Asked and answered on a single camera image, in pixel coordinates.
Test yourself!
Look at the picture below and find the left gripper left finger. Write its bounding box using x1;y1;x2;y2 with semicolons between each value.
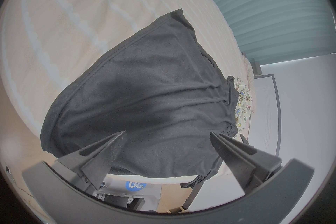
54;131;128;190

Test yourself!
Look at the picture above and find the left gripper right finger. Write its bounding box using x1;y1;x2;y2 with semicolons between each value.
210;132;283;196

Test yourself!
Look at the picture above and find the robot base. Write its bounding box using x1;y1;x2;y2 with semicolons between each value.
92;178;160;211

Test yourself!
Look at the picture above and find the white printed pyjama top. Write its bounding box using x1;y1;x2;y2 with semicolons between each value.
234;77;254;130

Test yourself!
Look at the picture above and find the grey bedside table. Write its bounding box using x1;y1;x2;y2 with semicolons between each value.
241;52;261;76

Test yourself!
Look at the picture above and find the bed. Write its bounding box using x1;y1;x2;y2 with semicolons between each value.
0;0;281;214

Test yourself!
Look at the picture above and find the blue-green curtain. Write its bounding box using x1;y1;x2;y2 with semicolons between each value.
197;0;336;62

